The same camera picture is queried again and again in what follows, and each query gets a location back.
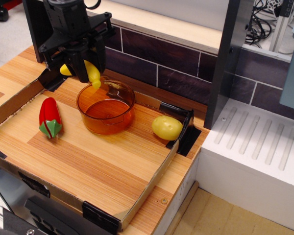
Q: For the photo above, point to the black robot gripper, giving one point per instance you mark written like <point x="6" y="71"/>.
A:
<point x="76" y="37"/>

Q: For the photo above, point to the white sink drainboard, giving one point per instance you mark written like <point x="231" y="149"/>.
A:
<point x="258" y="139"/>

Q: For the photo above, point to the yellow plastic toy banana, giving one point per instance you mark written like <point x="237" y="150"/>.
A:
<point x="92" y="71"/>

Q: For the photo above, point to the red toy chili pepper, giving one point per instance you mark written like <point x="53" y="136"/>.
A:
<point x="50" y="122"/>

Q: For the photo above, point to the aluminium frame profile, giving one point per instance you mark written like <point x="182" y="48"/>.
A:
<point x="281" y="26"/>

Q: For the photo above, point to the dark grey vertical post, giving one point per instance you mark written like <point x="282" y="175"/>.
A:
<point x="233" y="37"/>

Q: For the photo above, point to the yellow toy potato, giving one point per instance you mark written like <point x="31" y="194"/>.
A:
<point x="167" y="128"/>

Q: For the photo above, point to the brass screw in table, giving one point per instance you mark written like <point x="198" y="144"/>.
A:
<point x="164" y="201"/>

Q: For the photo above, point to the orange transparent plastic pot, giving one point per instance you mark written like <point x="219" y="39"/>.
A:
<point x="108" y="109"/>

